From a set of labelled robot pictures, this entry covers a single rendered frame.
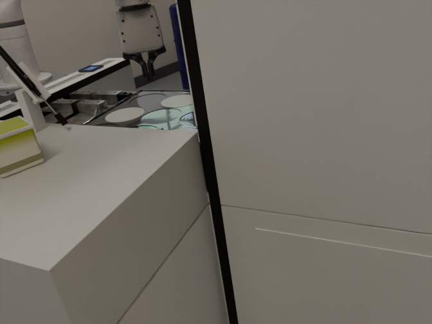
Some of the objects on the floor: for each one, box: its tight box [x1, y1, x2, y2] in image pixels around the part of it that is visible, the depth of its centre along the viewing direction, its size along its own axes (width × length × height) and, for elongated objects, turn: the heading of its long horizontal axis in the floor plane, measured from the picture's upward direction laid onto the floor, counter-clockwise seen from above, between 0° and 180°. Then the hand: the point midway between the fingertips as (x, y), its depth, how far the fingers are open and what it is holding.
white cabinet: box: [116, 203, 228, 324], centre depth 118 cm, size 64×96×82 cm, turn 170°
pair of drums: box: [169, 3, 190, 90], centre depth 390 cm, size 74×120×88 cm, turn 156°
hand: (148, 71), depth 100 cm, fingers closed
